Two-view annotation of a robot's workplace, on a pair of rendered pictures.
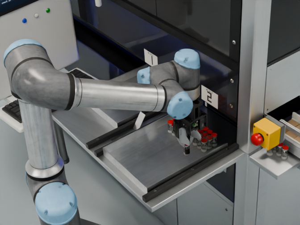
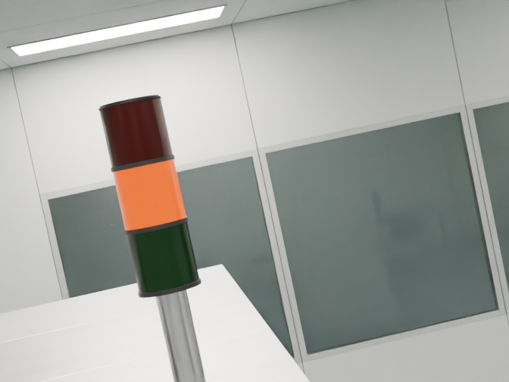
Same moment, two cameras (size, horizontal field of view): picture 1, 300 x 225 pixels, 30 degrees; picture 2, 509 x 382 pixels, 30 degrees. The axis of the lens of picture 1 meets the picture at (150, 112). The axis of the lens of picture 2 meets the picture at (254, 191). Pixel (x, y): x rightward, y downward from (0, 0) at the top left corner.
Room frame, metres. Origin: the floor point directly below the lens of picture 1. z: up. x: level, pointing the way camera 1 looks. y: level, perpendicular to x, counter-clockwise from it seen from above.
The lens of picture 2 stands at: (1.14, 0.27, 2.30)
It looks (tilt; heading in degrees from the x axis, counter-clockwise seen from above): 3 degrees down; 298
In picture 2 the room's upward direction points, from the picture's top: 12 degrees counter-clockwise
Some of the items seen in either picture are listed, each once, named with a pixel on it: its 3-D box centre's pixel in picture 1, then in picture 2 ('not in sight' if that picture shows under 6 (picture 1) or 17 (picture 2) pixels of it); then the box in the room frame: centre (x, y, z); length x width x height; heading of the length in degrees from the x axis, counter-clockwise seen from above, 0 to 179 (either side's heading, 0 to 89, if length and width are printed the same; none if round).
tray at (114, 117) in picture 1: (134, 93); not in sight; (1.82, 0.05, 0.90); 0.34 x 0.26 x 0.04; 124
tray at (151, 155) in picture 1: (164, 149); not in sight; (1.47, -0.04, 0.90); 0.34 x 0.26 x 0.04; 124
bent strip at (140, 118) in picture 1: (128, 127); not in sight; (1.60, 0.08, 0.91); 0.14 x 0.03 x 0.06; 125
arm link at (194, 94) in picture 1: (188, 89); not in sight; (1.45, -0.13, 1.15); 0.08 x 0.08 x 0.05
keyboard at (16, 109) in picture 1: (50, 93); not in sight; (1.99, 0.42, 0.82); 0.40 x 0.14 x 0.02; 132
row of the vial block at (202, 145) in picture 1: (189, 134); not in sight; (1.53, -0.13, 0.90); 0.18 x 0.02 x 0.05; 34
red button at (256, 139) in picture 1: (257, 139); not in sight; (1.37, -0.34, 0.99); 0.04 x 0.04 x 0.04; 34
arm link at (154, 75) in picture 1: (159, 80); not in sight; (1.40, -0.03, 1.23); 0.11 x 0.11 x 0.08; 19
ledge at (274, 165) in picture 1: (277, 158); not in sight; (1.41, -0.42, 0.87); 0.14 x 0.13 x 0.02; 124
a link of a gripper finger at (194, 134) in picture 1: (194, 134); not in sight; (1.46, -0.14, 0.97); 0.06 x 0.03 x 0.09; 34
